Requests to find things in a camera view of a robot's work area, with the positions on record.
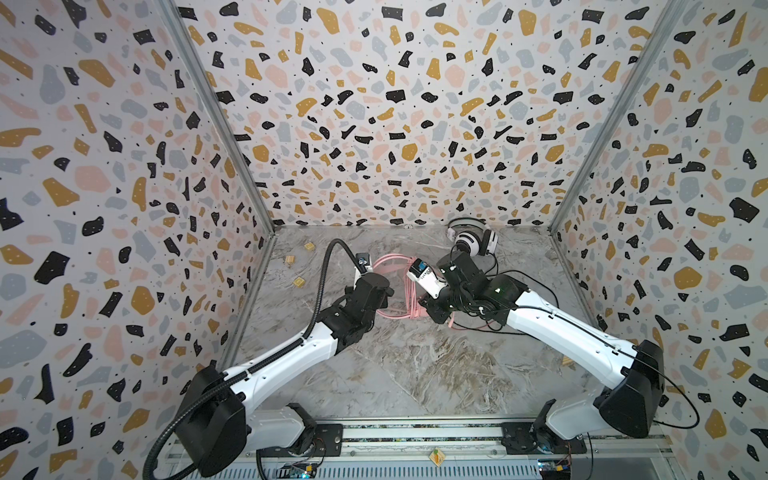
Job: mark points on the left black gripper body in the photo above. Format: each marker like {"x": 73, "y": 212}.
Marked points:
{"x": 369, "y": 323}

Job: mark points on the pink headphones with cable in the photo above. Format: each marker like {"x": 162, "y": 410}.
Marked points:
{"x": 404, "y": 305}

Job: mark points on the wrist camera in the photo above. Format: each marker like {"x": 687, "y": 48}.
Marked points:
{"x": 423, "y": 275}
{"x": 363, "y": 263}

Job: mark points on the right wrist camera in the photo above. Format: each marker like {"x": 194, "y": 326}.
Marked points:
{"x": 423, "y": 275}

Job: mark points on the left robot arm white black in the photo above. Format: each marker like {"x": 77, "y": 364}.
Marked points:
{"x": 220, "y": 415}

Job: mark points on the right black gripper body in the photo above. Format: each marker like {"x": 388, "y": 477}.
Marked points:
{"x": 436, "y": 301}

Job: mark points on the white black headphones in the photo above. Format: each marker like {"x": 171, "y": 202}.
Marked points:
{"x": 472, "y": 236}

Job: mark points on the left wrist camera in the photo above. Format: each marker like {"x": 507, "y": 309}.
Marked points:
{"x": 363, "y": 263}

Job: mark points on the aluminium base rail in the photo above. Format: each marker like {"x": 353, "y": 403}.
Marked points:
{"x": 399, "y": 448}

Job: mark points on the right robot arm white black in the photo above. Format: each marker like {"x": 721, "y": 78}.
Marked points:
{"x": 629, "y": 377}

